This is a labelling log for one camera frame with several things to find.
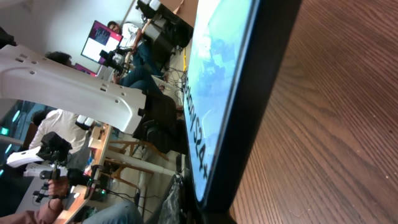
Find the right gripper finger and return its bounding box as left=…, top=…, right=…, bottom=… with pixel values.
left=154, top=174, right=189, bottom=224

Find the Samsung Galaxy smartphone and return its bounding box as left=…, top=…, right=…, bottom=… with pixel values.
left=183, top=0, right=300, bottom=213

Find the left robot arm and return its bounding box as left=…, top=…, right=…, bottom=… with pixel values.
left=1, top=30, right=188, bottom=154

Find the seated person in jeans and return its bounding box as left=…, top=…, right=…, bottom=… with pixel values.
left=107, top=21, right=163, bottom=95

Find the person in white shirt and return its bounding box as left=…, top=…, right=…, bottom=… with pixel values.
left=29, top=109, right=89, bottom=154

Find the monitor with pink screen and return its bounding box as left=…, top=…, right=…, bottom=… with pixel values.
left=81, top=21, right=123, bottom=65

